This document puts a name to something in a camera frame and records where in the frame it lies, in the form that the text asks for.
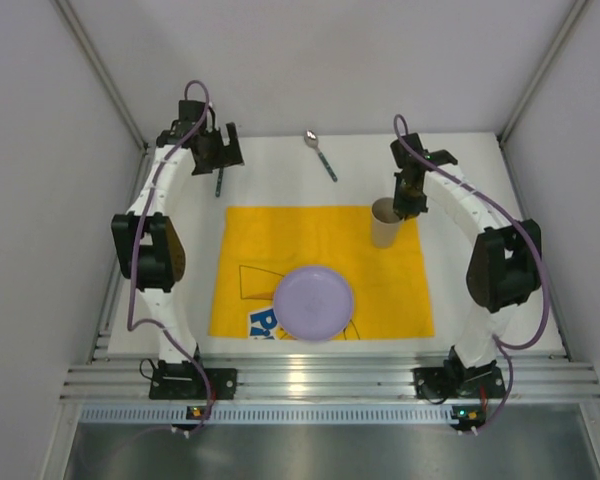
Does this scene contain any metal fork teal handle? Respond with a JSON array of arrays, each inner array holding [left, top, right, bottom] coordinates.
[[215, 168, 224, 198]]

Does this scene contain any right aluminium frame post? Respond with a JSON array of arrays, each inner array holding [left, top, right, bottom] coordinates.
[[496, 0, 592, 148]]

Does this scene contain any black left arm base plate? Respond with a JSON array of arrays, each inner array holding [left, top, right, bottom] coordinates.
[[149, 364, 238, 401]]

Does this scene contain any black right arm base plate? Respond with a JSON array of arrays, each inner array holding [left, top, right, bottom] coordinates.
[[413, 366, 506, 403]]

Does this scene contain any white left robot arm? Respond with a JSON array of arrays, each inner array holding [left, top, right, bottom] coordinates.
[[111, 99, 244, 399]]

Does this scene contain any slotted grey cable duct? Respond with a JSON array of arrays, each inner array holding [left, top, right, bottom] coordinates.
[[79, 403, 486, 425]]

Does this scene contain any aluminium frame post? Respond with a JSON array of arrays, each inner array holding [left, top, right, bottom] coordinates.
[[50, 0, 148, 151], [496, 0, 592, 148]]

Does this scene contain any aluminium mounting rail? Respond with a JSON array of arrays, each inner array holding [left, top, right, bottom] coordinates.
[[59, 319, 600, 404]]

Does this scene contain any metal spoon teal handle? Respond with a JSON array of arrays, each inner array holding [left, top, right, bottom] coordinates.
[[304, 130, 338, 182]]

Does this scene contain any purple plastic plate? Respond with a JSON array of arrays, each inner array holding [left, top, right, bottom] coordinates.
[[272, 265, 355, 342]]

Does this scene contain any left aluminium frame post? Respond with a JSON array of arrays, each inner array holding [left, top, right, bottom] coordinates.
[[50, 0, 148, 151]]

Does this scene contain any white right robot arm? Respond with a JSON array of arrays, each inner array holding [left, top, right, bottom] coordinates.
[[390, 133, 541, 404]]

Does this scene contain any yellow pikachu cloth placemat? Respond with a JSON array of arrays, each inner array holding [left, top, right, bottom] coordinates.
[[209, 206, 435, 341]]

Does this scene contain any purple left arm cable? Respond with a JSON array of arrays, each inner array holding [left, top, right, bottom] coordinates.
[[127, 79, 216, 436]]

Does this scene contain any beige paper cup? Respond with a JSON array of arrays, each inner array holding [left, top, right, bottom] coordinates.
[[371, 197, 402, 249]]

